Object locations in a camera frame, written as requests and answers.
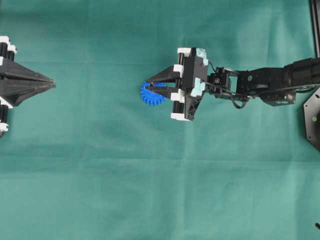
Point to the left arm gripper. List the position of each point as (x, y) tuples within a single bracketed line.
[(27, 83)]

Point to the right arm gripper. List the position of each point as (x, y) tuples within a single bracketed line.
[(193, 73)]

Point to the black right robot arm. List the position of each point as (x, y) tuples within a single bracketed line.
[(275, 86)]

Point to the blue plastic gear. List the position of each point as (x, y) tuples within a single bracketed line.
[(150, 98)]

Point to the green table cloth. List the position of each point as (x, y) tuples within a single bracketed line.
[(89, 160)]

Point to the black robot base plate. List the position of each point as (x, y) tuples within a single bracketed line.
[(311, 109)]

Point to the black aluminium frame rail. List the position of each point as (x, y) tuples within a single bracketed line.
[(315, 20)]

